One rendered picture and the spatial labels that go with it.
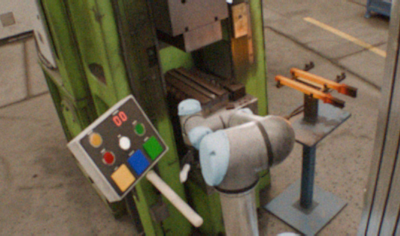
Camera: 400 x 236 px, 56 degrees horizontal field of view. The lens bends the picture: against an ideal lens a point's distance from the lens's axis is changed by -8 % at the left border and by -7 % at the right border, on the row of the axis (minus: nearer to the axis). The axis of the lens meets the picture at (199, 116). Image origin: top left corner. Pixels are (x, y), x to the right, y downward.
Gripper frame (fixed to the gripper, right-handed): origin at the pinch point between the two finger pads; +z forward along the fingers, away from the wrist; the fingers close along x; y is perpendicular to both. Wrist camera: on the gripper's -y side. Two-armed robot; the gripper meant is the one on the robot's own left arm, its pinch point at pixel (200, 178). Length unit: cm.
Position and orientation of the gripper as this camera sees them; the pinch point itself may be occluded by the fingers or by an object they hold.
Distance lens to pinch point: 158.6
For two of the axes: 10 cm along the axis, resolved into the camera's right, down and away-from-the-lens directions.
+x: 9.8, -1.9, 0.7
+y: 1.5, 5.2, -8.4
